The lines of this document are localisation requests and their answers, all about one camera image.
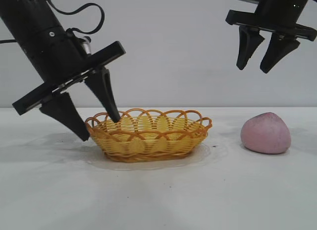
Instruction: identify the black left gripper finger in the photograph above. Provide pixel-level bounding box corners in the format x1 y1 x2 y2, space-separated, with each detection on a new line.
84 67 121 123
39 92 90 142

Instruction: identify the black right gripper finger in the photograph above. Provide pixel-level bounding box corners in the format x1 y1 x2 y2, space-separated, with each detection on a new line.
260 33 301 73
236 26 265 70

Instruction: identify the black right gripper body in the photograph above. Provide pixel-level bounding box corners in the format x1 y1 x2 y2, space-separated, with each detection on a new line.
225 0 317 41

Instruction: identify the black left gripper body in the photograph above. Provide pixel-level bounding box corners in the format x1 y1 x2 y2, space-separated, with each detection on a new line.
12 28 126 116

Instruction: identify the yellow woven wicker basket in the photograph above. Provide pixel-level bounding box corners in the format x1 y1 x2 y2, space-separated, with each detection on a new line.
85 108 213 164

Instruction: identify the pink peach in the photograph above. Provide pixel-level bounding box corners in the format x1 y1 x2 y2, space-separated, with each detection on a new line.
240 112 292 155

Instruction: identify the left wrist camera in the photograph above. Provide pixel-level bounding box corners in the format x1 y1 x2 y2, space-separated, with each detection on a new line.
74 34 94 58

